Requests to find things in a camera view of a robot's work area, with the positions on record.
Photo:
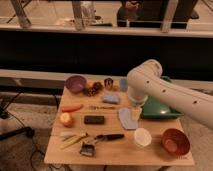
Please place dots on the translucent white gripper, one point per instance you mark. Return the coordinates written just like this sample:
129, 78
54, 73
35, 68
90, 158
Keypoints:
136, 112

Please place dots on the red-brown bowl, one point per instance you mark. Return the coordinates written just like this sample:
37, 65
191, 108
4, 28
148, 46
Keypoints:
175, 142

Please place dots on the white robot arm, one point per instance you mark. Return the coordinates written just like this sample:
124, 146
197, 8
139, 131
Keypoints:
145, 80

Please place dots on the green plastic tray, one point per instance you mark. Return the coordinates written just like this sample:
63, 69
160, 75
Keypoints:
154, 109

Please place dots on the light blue cloth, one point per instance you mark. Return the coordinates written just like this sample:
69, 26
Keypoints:
126, 120

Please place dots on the small blue sponge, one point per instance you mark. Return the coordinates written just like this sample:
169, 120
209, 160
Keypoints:
110, 98

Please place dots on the light blue cup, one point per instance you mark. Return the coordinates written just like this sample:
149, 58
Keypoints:
123, 85

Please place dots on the thin dark skewer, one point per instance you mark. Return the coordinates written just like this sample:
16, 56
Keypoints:
101, 107

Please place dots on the dark red grapes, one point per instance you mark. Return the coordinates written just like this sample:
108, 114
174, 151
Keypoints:
93, 90

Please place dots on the black rectangular block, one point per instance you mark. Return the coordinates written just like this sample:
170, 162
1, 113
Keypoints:
94, 119

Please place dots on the yellow wooden utensil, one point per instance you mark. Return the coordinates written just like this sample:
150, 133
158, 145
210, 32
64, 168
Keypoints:
71, 140

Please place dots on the purple bowl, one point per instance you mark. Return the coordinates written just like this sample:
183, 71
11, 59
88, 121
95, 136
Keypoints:
76, 83

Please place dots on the red yellow apple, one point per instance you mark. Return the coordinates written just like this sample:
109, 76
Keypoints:
66, 119

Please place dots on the orange carrot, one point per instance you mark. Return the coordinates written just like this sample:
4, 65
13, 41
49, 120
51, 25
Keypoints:
71, 108

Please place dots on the person in dark clothes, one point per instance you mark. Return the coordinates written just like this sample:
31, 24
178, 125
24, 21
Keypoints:
150, 13

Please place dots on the black stand base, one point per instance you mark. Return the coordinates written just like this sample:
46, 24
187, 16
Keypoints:
28, 131

